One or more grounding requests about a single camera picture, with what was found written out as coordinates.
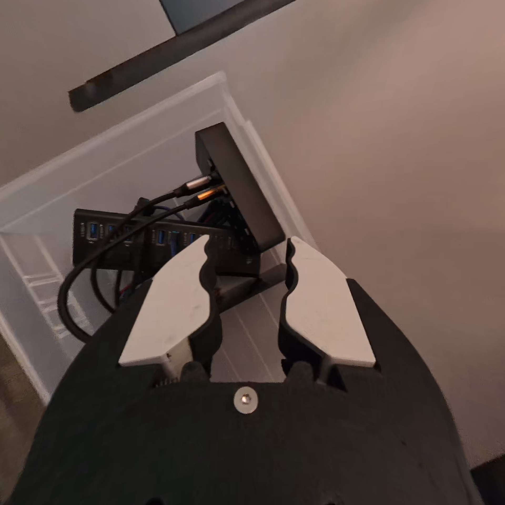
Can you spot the clear plastic bin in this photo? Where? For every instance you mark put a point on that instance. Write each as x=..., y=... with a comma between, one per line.
x=118, y=165

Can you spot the compact black USB hub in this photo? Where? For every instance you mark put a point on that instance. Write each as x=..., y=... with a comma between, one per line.
x=240, y=185

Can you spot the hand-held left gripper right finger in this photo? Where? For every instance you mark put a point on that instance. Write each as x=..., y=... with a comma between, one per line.
x=327, y=311

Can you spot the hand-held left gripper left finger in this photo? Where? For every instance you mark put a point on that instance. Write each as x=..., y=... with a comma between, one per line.
x=173, y=307

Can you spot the long black multiport USB hub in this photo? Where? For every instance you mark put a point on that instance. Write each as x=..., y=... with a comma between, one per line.
x=232, y=262

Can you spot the black bin divider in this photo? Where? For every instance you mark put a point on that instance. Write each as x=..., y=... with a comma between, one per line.
x=244, y=288

